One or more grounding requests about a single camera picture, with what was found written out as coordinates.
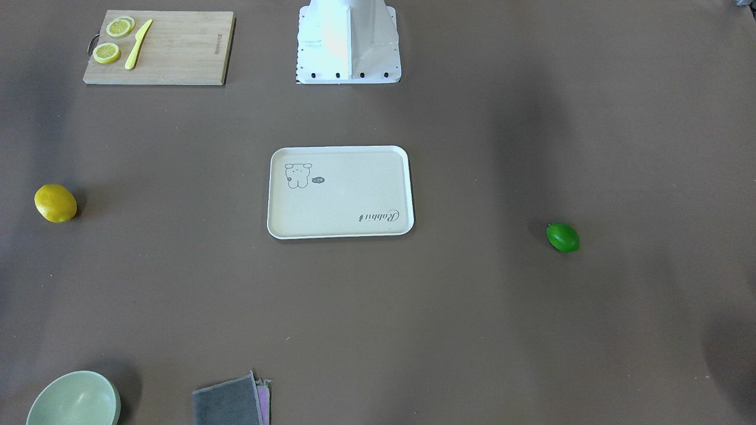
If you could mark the yellow lemon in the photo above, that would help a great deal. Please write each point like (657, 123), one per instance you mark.
(55, 203)

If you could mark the lemon slice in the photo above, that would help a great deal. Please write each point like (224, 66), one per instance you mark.
(120, 26)
(106, 53)

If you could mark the yellow plastic knife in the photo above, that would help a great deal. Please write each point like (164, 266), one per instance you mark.
(132, 59)

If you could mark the pale green bowl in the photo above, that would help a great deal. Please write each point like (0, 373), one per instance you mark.
(79, 397)

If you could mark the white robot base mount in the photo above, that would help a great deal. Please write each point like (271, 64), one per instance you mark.
(348, 42)

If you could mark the bamboo cutting board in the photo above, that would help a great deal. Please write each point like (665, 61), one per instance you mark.
(180, 47)

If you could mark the upper lemon slice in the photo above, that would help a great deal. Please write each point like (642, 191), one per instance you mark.
(120, 26)

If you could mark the cream rectangular rabbit tray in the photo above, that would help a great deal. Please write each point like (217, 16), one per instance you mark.
(332, 192)

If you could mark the grey folded cloth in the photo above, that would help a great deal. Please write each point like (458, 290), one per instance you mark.
(231, 402)

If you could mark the pink folded cloth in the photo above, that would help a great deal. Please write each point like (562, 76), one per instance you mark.
(264, 397)

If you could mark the green lime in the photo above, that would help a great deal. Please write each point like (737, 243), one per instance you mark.
(563, 237)

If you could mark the lower lemon slice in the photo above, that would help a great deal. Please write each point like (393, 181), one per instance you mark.
(106, 53)

